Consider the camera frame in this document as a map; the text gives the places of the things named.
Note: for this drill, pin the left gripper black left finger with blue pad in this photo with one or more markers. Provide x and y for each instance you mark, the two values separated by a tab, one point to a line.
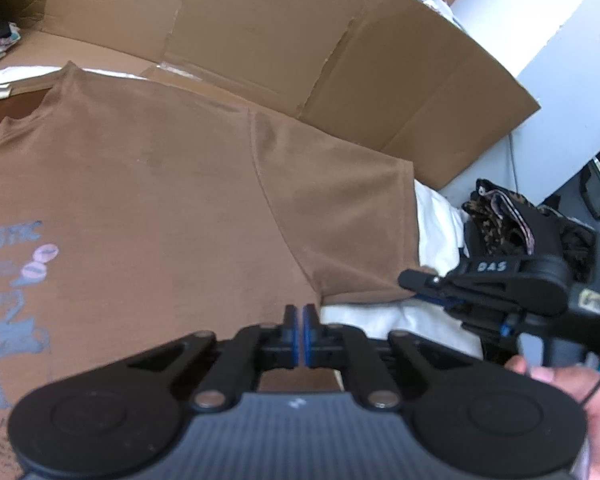
241	361

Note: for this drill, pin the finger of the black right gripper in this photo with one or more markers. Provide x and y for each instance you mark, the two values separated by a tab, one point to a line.
430	288

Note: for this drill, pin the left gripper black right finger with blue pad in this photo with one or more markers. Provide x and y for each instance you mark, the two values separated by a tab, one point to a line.
357	358

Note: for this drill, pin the brown t-shirt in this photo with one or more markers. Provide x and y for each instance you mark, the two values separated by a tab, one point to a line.
155	209

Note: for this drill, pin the black patterned bag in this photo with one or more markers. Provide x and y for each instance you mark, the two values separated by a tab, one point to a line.
502	222

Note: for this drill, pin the brown cardboard sheet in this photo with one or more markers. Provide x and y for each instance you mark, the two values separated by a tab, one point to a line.
392	75

